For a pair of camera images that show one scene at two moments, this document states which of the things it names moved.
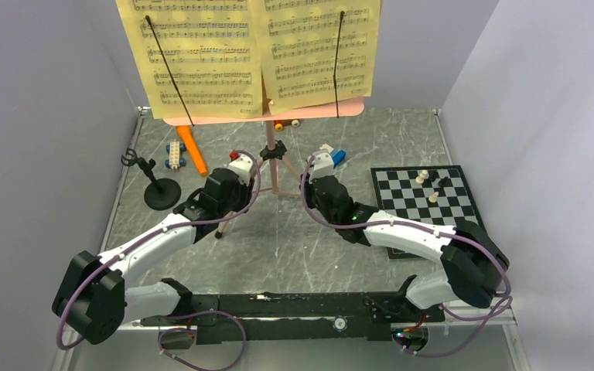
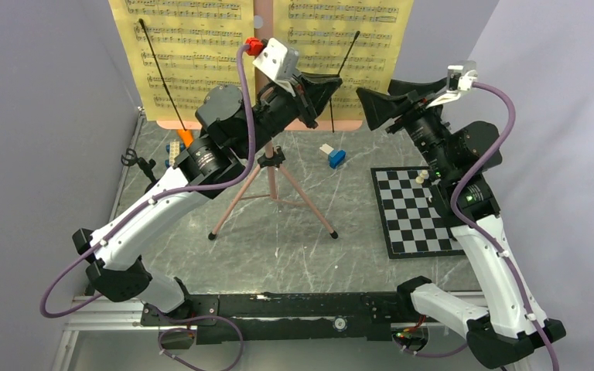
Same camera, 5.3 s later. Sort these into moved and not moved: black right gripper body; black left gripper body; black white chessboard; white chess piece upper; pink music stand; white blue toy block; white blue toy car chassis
Moved: pink music stand; black right gripper body; black left gripper body
Not moved: black white chessboard; white blue toy block; white chess piece upper; white blue toy car chassis
